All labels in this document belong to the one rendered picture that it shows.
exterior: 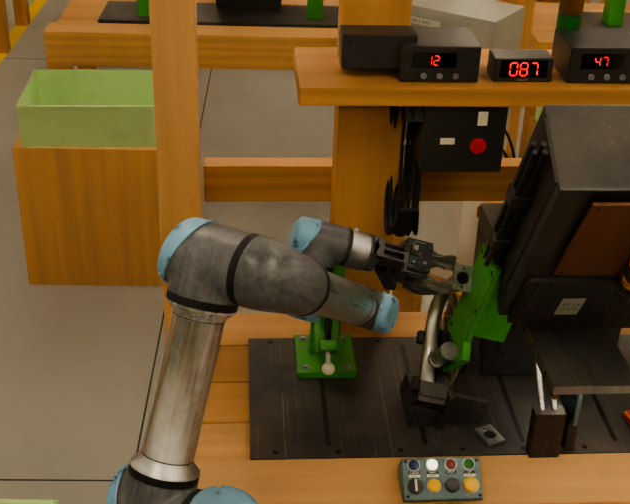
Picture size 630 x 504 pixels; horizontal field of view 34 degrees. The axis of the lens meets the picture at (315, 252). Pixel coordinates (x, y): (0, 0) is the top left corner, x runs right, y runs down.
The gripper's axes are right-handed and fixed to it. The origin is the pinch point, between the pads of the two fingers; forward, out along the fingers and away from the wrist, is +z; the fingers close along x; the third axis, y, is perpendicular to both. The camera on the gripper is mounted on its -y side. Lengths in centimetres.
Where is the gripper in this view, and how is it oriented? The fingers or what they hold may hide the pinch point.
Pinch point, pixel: (456, 279)
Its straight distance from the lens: 208.7
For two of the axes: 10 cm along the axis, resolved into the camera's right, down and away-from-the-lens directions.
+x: 1.7, -9.4, 3.0
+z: 9.4, 2.4, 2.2
